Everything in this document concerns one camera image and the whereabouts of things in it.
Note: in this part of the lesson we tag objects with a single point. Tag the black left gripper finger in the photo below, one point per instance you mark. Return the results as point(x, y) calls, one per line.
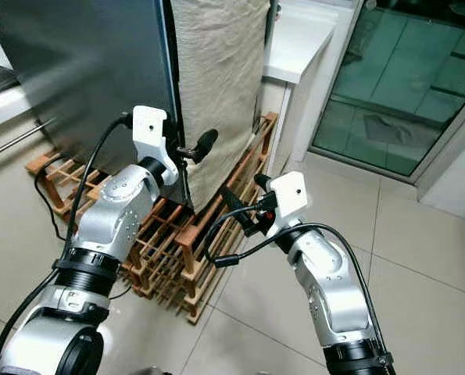
point(207, 142)

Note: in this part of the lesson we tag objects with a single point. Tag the white kitchen counter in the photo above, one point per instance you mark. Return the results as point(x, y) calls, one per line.
point(1, 109)

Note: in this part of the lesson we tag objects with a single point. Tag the white cabinet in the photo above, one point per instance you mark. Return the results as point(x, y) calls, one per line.
point(295, 39)

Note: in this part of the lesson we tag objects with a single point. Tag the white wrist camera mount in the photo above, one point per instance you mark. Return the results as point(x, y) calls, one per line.
point(150, 133)
point(291, 195)

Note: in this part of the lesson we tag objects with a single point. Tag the wooden wine rack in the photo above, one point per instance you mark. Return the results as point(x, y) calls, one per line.
point(185, 258)

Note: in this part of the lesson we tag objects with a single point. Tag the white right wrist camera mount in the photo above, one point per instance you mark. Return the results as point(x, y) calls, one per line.
point(291, 195)

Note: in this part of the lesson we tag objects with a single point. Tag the beige hanging cloth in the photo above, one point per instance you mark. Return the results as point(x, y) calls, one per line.
point(220, 86)

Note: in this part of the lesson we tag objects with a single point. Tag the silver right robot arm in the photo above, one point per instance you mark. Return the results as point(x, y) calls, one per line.
point(334, 289)

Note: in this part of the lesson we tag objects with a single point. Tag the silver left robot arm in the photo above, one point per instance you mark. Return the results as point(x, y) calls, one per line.
point(119, 211)

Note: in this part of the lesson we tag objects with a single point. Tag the glass sliding door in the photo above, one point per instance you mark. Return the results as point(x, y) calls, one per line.
point(396, 78)

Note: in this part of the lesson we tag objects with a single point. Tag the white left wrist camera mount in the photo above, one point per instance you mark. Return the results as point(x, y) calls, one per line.
point(150, 133)

